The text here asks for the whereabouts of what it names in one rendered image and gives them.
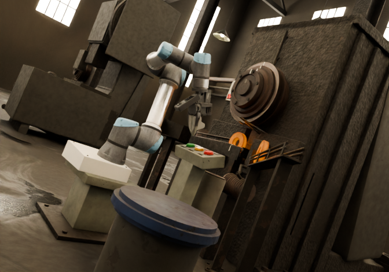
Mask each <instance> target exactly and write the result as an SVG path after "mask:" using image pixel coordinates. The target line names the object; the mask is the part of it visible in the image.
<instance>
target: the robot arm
mask: <svg viewBox="0 0 389 272"><path fill-rule="evenodd" d="M210 65H211V55H210V54H208V53H195V54H194V56H191V55H190V54H188V53H186V52H184V51H182V50H181V49H179V48H177V47H175V46H173V45H172V44H170V43H167V42H162V44H161V45H160V47H159V49H158V51H157V52H152V53H150V54H149V55H148V56H147V57H146V66H147V68H148V69H149V70H150V72H151V73H153V74H154V75H156V76H158V77H159V78H160V79H159V83H160V87H159V89H158V91H157V94H156V97H155V100H154V102H153V105H152V107H151V110H150V113H149V115H148V118H147V120H146V122H145V123H144V124H142V125H141V127H140V126H139V123H138V122H135V121H133V120H129V119H125V118H122V117H119V118H117V120H116V122H115V124H114V125H113V128H112V130H111V133H110V135H109V137H108V139H107V141H106V143H104V145H103V146H102V147H101V148H100V149H99V151H98V153H97V155H98V156H99V157H101V158H103V159H105V160H107V161H109V162H111V163H114V164H118V165H121V166H123V165H124V164H125V162H126V153H127V149H128V147H129V146H132V147H134V148H136V149H139V150H141V151H144V152H146V153H150V154H153V153H155V152H156V151H157V150H158V148H159V146H160V145H161V143H162V141H163V136H162V135H161V133H162V131H161V125H162V122H163V119H164V117H165V114H166V112H167V108H168V106H169V103H170V101H171V97H172V96H173V92H174V90H176V89H177V88H178V87H181V86H182V84H183V83H184V80H185V77H186V72H187V73H189V74H191V75H192V87H193V88H192V91H195V94H192V95H191V96H189V97H188V98H186V99H184V100H183V101H181V102H180V103H178V104H176V105H175V106H174V108H175V110H176V111H179V112H182V111H183V110H184V109H186V108H187V107H188V124H189V129H190V133H191V135H192V136H194V135H195V133H196V131H197V130H199V129H202V128H204V127H205V124H204V123H202V122H201V115H203V116H206V115H211V112H210V107H211V111H212V104H210V101H211V90H208V89H207V88H208V85H209V77H210ZM198 78H199V79H198Z"/></svg>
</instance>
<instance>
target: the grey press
mask: <svg viewBox="0 0 389 272"><path fill-rule="evenodd" d="M180 15H181V13H180V12H179V11H177V10H176V9H174V8H173V7H172V6H170V5H169V4H167V3H166V2H164V1H163V0H124V1H122V0H114V1H108V2H103V3H102V5H101V7H100V10H99V12H98V15H97V18H96V20H95V22H94V25H93V28H92V30H91V33H90V35H89V38H88V41H89V45H88V47H87V49H86V50H81V49H80V52H79V54H78V56H77V58H76V61H75V63H74V66H73V68H75V69H77V70H79V71H83V72H84V71H85V69H86V67H87V65H88V64H89V65H92V66H94V67H96V68H99V69H104V71H103V73H102V76H101V79H100V81H99V83H98V85H97V87H96V88H95V89H94V88H92V87H90V86H87V85H85V84H83V83H80V82H76V81H74V80H70V79H67V78H64V80H66V81H68V82H71V83H73V84H76V85H78V86H81V87H84V88H85V89H88V90H91V91H92V92H94V93H97V94H99V95H102V96H104V97H106V98H109V99H111V100H113V101H115V103H114V105H113V107H112V110H111V112H110V114H109V117H108V119H107V120H108V122H107V123H106V124H105V126H104V129H103V131H102V133H101V136H100V139H99V140H98V143H97V146H92V145H88V146H89V147H92V148H96V149H100V148H101V147H102V146H103V145H104V143H106V141H107V139H108V137H109V135H110V133H111V130H112V128H113V125H114V124H115V122H116V120H117V118H119V117H122V118H125V119H129V120H132V118H133V115H134V113H135V111H136V108H137V106H138V104H139V102H140V100H141V98H142V95H143V93H144V91H145V89H146V87H147V85H148V82H149V80H150V78H153V79H154V78H155V75H154V74H153V73H151V72H150V70H149V69H148V68H147V66H146V57H147V56H148V55H149V54H150V53H152V52H157V51H158V49H159V47H160V45H161V44H162V42H167V43H170V40H171V37H172V34H173V32H174V30H175V27H176V24H177V22H178V20H179V17H180ZM90 44H91V48H90V51H89V52H88V49H89V47H90Z"/></svg>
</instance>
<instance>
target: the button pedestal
mask: <svg viewBox="0 0 389 272"><path fill-rule="evenodd" d="M195 147H197V146H195ZM195 147H188V146H186V145H176V146H175V156H177V157H179V158H181V159H182V160H181V163H180V165H179V167H178V170H177V173H176V175H175V178H174V180H173V183H172V185H171V187H170V190H169V192H168V196H170V197H172V198H175V199H177V200H179V201H182V202H184V203H186V204H188V205H190V206H191V205H192V202H193V199H194V197H195V195H196V192H197V190H198V187H199V184H200V182H201V179H202V177H203V175H204V172H205V169H211V168H224V166H225V156H223V155H216V154H213V155H206V154H204V152H205V150H195Z"/></svg>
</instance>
